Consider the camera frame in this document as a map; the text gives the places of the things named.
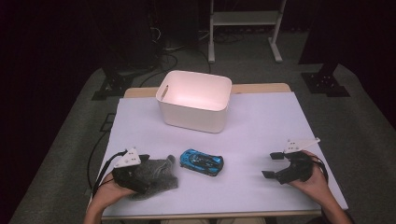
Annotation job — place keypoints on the white metal stand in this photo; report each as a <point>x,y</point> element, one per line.
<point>246,18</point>

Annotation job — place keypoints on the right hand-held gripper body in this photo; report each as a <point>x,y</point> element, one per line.
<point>297,171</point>

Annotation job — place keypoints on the white plastic bin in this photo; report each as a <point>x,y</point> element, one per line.
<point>193,116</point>

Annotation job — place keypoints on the wooden table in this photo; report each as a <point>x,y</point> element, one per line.
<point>264,87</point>

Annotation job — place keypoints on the white table mat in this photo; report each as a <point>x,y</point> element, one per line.
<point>255,124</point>

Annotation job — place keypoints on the blue toy car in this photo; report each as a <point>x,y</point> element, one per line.
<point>199,161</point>

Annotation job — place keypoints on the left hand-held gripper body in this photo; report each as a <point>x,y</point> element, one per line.
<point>129,179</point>

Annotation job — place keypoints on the grey cloth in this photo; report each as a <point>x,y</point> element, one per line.
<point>162,177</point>

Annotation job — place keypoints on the person's right hand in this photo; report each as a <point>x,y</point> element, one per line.
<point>317,186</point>

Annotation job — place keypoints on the person's left hand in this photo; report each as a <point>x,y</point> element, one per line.
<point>112,193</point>

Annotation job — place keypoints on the black stand base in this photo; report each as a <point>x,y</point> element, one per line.
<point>113,88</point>
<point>325,84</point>

